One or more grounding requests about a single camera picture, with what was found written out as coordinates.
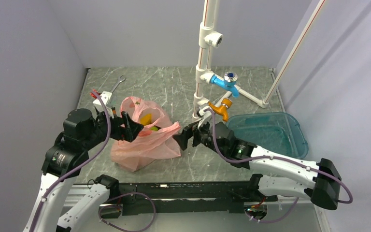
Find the silver wrench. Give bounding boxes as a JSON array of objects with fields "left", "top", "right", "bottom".
[{"left": 109, "top": 75, "right": 126, "bottom": 93}]

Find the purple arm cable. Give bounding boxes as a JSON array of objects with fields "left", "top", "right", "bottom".
[
  {"left": 29, "top": 89, "right": 158, "bottom": 232},
  {"left": 204, "top": 108, "right": 354, "bottom": 224}
]

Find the yellow fake fruit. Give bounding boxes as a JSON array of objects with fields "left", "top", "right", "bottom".
[{"left": 140, "top": 114, "right": 152, "bottom": 126}]

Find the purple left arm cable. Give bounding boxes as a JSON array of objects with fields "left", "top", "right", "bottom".
[{"left": 29, "top": 89, "right": 158, "bottom": 232}]

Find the orange plastic faucet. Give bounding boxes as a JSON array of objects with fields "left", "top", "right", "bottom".
[{"left": 207, "top": 98, "right": 233, "bottom": 122}]

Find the white slanted pole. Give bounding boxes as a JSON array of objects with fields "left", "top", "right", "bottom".
[{"left": 262, "top": 0, "right": 325, "bottom": 106}]

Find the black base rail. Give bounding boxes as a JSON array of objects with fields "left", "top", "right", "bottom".
[{"left": 106, "top": 181, "right": 278, "bottom": 216}]

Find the blue plastic faucet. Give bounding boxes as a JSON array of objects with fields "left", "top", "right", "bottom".
[{"left": 209, "top": 72, "right": 239, "bottom": 98}]

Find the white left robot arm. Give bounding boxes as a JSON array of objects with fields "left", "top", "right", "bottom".
[{"left": 24, "top": 108, "right": 143, "bottom": 232}]

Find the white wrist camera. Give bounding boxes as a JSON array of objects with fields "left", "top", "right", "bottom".
[
  {"left": 197, "top": 106, "right": 213, "bottom": 129},
  {"left": 90, "top": 90, "right": 113, "bottom": 115}
]

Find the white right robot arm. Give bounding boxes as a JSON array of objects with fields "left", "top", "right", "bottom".
[{"left": 173, "top": 122, "right": 342, "bottom": 210}]

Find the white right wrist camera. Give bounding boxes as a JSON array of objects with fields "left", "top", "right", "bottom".
[{"left": 197, "top": 106, "right": 213, "bottom": 129}]

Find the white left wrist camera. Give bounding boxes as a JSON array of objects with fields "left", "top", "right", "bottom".
[{"left": 90, "top": 90, "right": 113, "bottom": 115}]

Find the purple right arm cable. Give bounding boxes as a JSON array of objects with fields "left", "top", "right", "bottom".
[{"left": 204, "top": 108, "right": 354, "bottom": 224}]

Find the pink plastic bag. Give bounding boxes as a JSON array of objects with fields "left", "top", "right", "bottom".
[{"left": 110, "top": 96, "right": 181, "bottom": 172}]

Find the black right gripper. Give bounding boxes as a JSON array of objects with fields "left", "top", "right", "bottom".
[{"left": 172, "top": 116, "right": 226, "bottom": 157}]

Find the white PVC pipe stand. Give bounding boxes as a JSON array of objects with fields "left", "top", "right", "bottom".
[{"left": 192, "top": 0, "right": 267, "bottom": 122}]

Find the teal plastic basin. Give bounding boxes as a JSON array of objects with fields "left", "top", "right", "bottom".
[{"left": 226, "top": 112, "right": 309, "bottom": 159}]

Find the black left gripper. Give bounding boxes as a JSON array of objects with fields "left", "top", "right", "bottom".
[{"left": 83, "top": 107, "right": 144, "bottom": 149}]

